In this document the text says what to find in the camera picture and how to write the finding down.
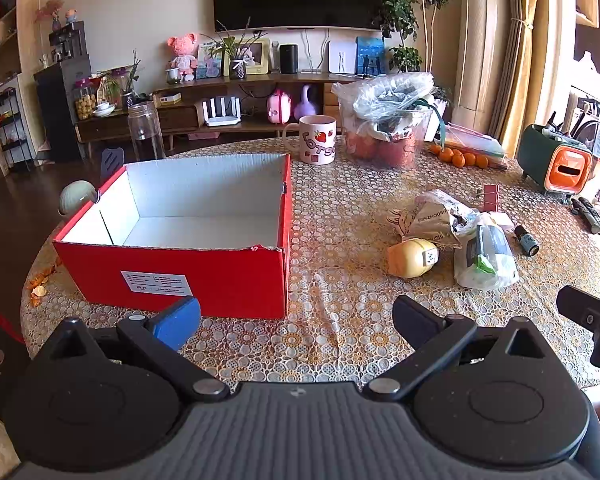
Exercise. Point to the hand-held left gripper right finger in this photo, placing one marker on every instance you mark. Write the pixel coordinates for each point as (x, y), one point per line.
(415, 317)

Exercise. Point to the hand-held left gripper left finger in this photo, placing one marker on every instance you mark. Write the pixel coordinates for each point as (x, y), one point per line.
(177, 320)

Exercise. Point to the red cardboard box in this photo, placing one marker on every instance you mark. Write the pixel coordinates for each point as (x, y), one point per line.
(205, 285)

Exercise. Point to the small dark bottle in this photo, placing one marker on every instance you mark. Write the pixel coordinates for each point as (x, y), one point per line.
(526, 241)

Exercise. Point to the white green plastic packet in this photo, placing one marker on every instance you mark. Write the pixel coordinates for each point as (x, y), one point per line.
(485, 260)

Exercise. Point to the lace-covered desktop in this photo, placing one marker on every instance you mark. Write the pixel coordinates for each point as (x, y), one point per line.
(340, 260)

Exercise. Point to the clear bread packet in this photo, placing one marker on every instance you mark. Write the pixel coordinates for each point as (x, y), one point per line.
(440, 210)

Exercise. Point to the pink eraser block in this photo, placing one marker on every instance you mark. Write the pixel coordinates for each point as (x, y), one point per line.
(502, 220)

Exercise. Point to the red binder clip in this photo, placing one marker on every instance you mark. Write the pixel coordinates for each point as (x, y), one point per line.
(491, 197)

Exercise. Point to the orange scraps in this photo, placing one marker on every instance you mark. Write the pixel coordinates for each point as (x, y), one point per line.
(39, 290)

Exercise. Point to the pale green round object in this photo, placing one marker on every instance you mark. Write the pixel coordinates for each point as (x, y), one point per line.
(75, 197)

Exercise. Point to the green orange desk organizer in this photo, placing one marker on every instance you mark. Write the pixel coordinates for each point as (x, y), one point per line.
(535, 152)

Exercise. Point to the small orange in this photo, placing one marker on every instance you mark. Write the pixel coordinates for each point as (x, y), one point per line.
(446, 154)
(435, 149)
(470, 160)
(458, 159)
(481, 161)

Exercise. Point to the clear plastic container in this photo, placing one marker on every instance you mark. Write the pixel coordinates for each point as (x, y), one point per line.
(380, 152)

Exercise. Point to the dark slotted chair back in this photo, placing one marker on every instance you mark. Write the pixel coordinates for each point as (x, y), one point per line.
(111, 162)

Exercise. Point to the tall clear glass jar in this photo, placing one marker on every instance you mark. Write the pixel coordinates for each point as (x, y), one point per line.
(146, 132)

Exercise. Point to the pink strawberry mug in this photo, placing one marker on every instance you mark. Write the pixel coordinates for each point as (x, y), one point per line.
(317, 145)

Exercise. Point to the wooden television cabinet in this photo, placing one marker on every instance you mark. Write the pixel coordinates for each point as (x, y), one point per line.
(180, 117)

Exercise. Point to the white router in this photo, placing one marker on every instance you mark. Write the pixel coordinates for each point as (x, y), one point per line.
(221, 119)

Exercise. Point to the yellow box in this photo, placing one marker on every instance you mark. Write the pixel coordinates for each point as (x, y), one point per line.
(167, 100)

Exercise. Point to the white bowl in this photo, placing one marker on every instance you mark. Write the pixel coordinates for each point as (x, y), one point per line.
(103, 110)

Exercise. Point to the plant in dark vase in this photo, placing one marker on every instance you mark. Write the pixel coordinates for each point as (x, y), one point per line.
(126, 97)

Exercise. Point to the jar of yellow balls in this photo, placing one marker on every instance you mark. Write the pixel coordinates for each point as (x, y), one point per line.
(85, 105)

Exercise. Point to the pink toy suitcase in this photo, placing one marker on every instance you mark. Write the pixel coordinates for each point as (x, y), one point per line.
(279, 109)

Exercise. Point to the purple gourd-shaped ornament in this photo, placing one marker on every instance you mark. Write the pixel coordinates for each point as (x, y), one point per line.
(307, 109)

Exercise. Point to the black side cabinet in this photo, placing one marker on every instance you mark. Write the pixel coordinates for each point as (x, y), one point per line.
(60, 110)

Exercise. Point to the beige yellow curtain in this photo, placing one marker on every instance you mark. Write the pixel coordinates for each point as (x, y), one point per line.
(520, 60)

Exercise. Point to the potted grass plant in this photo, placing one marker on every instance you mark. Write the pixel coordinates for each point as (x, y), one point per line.
(237, 67)

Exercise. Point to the picture card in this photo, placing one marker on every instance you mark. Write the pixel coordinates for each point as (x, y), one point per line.
(210, 62)

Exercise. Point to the blue picture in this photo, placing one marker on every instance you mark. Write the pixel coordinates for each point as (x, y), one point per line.
(371, 55)

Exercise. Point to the pink plush doll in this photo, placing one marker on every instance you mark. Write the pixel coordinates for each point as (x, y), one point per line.
(182, 52)

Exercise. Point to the white panel device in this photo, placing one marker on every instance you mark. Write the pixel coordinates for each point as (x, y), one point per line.
(342, 57)

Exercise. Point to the black speaker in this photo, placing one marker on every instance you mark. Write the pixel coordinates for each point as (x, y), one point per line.
(288, 58)

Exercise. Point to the black coffee machine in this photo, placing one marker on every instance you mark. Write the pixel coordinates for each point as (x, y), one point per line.
(69, 42)

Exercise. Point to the potted indoor tree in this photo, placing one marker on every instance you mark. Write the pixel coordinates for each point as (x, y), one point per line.
(397, 10)

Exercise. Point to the pink flowers in vase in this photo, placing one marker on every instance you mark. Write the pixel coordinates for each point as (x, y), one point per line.
(50, 10)

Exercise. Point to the yellow photo frame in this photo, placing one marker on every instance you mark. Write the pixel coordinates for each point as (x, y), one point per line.
(255, 57)

